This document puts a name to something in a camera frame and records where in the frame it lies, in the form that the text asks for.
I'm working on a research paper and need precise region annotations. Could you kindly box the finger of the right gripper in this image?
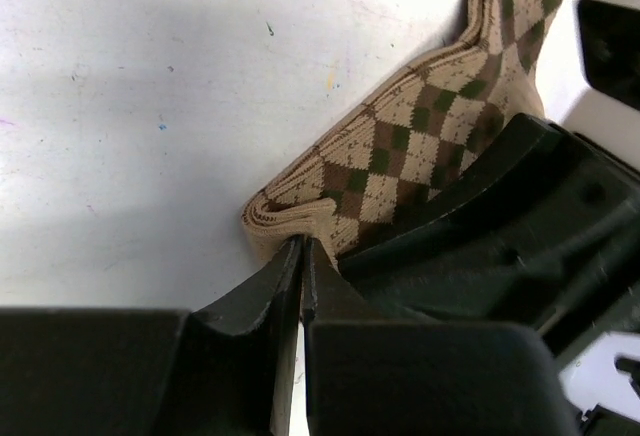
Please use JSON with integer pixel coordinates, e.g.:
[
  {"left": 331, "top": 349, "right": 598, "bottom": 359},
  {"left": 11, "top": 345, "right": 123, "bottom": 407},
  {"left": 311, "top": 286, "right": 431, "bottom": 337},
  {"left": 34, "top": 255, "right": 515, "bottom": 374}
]
[{"left": 339, "top": 114, "right": 639, "bottom": 356}]

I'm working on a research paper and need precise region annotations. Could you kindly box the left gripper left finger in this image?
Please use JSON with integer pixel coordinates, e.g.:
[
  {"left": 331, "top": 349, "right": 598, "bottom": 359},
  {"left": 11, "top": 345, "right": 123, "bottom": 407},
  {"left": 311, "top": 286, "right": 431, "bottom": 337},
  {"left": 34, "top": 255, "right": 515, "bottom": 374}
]
[{"left": 1, "top": 237, "right": 303, "bottom": 435}]

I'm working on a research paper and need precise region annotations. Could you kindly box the brown argyle sock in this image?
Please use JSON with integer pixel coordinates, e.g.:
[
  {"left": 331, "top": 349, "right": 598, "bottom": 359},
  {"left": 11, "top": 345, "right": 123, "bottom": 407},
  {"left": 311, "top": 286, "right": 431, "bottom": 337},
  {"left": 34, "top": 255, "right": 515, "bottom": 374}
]
[{"left": 242, "top": 0, "right": 563, "bottom": 261}]

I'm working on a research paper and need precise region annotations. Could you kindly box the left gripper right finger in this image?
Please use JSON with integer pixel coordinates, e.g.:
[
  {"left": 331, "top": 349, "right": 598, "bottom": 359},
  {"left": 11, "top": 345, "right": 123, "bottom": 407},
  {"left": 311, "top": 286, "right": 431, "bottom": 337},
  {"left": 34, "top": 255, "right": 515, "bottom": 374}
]
[{"left": 302, "top": 239, "right": 578, "bottom": 435}]

